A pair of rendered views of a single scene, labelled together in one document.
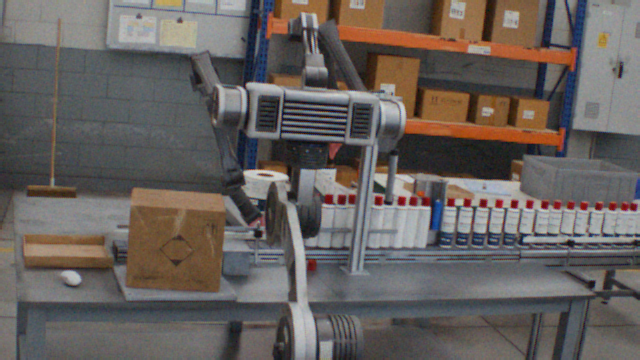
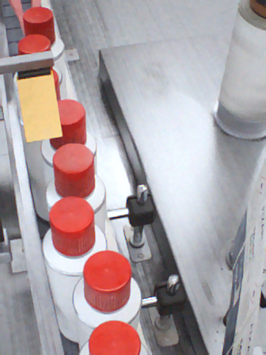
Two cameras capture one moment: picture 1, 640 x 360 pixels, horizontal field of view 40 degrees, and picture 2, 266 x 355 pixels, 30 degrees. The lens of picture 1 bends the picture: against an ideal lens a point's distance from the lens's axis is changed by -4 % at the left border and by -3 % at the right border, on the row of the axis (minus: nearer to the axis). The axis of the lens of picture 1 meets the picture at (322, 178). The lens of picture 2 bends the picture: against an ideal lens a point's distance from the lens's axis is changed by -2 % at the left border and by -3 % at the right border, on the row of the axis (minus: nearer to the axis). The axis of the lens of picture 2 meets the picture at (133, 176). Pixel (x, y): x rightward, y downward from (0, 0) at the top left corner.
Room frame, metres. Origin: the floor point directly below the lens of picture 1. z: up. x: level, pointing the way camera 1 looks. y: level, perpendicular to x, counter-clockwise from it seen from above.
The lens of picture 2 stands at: (3.43, -0.42, 1.39)
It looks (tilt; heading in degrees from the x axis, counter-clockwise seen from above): 52 degrees down; 92
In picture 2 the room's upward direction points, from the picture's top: 4 degrees clockwise
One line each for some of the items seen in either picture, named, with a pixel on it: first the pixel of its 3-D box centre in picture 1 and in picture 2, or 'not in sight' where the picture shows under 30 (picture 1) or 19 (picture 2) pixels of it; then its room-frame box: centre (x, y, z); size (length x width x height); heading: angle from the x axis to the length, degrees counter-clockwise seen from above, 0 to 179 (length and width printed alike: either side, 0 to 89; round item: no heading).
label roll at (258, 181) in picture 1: (263, 191); not in sight; (3.83, 0.25, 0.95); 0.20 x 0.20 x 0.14
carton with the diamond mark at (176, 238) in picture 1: (174, 239); not in sight; (2.81, 0.46, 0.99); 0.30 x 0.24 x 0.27; 101
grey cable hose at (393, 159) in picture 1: (391, 177); not in sight; (3.29, -0.25, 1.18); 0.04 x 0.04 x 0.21
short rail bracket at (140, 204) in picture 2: not in sight; (139, 215); (3.42, -0.09, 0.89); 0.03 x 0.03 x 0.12; 21
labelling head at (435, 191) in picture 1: (424, 209); not in sight; (3.56, -0.43, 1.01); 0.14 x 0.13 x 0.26; 111
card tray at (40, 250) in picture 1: (66, 250); not in sight; (2.97, 0.87, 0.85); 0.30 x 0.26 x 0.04; 111
